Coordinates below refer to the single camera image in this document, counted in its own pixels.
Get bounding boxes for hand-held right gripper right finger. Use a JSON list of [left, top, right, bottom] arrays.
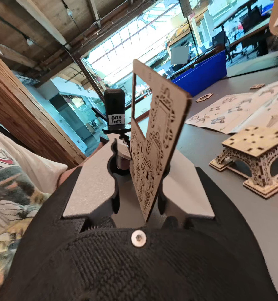
[[157, 150, 216, 218]]

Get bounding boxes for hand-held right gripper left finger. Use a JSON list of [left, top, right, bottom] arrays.
[[63, 138, 120, 218]]

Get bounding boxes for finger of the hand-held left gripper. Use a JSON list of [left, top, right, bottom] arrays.
[[116, 133, 133, 170]]

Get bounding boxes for wooden parts sheet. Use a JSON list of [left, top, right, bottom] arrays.
[[129, 59, 193, 223]]

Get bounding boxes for person's left forearm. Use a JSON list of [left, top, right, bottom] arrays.
[[58, 162, 83, 187]]

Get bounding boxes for bright large window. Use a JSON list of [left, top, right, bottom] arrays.
[[82, 0, 191, 91]]

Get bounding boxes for wooden tower base model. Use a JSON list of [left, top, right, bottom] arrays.
[[209, 126, 278, 199]]

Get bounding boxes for person in printed shirt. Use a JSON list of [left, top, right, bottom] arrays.
[[0, 128, 69, 301]]

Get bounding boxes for large wooden beam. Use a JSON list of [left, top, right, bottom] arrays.
[[0, 49, 88, 169]]

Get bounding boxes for blue plastic bin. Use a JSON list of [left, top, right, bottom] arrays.
[[171, 50, 228, 97]]

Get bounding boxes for folded instruction leaflet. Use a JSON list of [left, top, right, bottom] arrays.
[[185, 79, 278, 135]]

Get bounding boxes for black office chair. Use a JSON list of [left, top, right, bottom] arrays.
[[212, 29, 232, 63]]

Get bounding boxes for notched square wooden frame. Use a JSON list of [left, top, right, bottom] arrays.
[[195, 93, 214, 103]]

